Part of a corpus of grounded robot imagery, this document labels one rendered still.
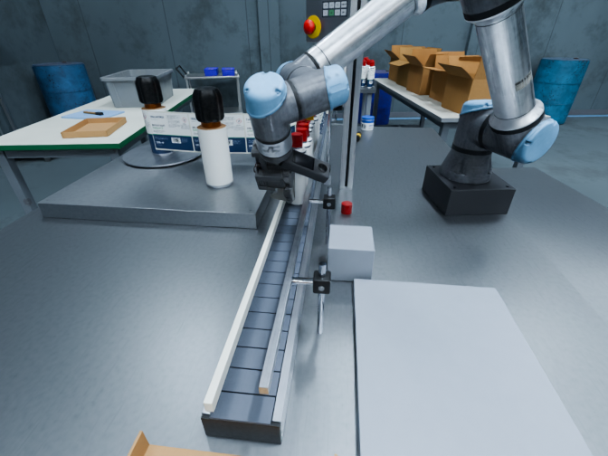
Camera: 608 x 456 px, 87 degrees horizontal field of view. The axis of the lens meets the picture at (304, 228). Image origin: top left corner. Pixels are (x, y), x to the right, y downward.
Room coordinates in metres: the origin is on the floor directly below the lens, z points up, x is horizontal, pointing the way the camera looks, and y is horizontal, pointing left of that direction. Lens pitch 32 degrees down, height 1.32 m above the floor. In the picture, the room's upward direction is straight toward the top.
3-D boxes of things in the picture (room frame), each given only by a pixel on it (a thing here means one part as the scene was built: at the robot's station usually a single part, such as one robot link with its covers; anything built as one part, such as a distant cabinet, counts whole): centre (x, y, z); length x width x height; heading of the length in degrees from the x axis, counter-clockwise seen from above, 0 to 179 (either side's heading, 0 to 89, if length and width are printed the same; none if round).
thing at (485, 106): (0.97, -0.52, 1.08); 0.13 x 0.12 x 0.14; 19
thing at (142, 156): (1.29, 0.57, 0.89); 0.31 x 0.31 x 0.01
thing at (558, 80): (5.53, -4.01, 0.47); 0.65 x 0.62 x 0.94; 92
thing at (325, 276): (0.42, -0.01, 0.91); 0.07 x 0.03 x 0.17; 84
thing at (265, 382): (0.76, -0.01, 0.96); 1.07 x 0.01 x 0.01; 174
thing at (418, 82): (3.43, -1.22, 0.97); 0.45 x 0.44 x 0.37; 95
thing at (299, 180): (0.85, 0.02, 0.98); 0.05 x 0.05 x 0.20
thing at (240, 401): (1.05, 0.00, 0.86); 1.65 x 0.08 x 0.04; 174
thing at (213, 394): (0.76, 0.06, 0.91); 1.07 x 0.01 x 0.02; 174
